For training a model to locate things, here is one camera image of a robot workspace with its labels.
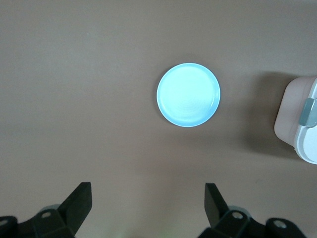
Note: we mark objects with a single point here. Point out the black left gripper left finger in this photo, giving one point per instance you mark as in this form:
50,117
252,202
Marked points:
74,205

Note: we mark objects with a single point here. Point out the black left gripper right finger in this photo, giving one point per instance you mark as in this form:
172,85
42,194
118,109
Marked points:
215,208

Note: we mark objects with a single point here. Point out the white lidded storage box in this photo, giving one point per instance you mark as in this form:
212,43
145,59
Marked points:
304,138

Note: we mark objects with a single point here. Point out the light blue round plate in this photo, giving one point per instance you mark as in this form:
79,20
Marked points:
188,95

